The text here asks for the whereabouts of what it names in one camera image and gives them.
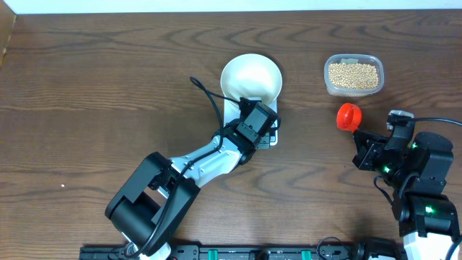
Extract clear plastic container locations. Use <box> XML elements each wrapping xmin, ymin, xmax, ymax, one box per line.
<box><xmin>323</xmin><ymin>54</ymin><xmax>385</xmax><ymax>98</ymax></box>

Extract red plastic measuring scoop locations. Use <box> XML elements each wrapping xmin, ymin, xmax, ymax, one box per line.
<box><xmin>336</xmin><ymin>103</ymin><xmax>362</xmax><ymax>133</ymax></box>

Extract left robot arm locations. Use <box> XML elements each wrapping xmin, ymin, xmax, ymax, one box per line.
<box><xmin>105</xmin><ymin>119</ymin><xmax>279</xmax><ymax>259</ymax></box>

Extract left black cable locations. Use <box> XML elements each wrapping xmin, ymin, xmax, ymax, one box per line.
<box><xmin>124</xmin><ymin>75</ymin><xmax>253</xmax><ymax>260</ymax></box>

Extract white ceramic bowl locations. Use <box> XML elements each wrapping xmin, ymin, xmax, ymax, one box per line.
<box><xmin>220</xmin><ymin>53</ymin><xmax>283</xmax><ymax>105</ymax></box>

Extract cardboard box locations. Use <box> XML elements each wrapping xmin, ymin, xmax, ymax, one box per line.
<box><xmin>0</xmin><ymin>0</ymin><xmax>17</xmax><ymax>64</ymax></box>

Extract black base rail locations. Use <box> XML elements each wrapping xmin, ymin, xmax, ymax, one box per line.
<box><xmin>79</xmin><ymin>244</ymin><xmax>401</xmax><ymax>260</ymax></box>

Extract right black cable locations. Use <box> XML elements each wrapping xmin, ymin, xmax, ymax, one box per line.
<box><xmin>389</xmin><ymin>114</ymin><xmax>462</xmax><ymax>127</ymax></box>

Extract soybeans in container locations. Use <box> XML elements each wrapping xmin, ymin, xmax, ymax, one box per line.
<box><xmin>328</xmin><ymin>64</ymin><xmax>379</xmax><ymax>89</ymax></box>

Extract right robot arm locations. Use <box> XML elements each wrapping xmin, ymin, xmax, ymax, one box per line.
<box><xmin>353</xmin><ymin>130</ymin><xmax>461</xmax><ymax>259</ymax></box>

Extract white digital kitchen scale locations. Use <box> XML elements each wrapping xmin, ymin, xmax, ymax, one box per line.
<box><xmin>223</xmin><ymin>97</ymin><xmax>280</xmax><ymax>148</ymax></box>

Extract black cable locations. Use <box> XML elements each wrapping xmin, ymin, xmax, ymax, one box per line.
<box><xmin>124</xmin><ymin>75</ymin><xmax>253</xmax><ymax>260</ymax></box>
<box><xmin>389</xmin><ymin>114</ymin><xmax>462</xmax><ymax>127</ymax></box>

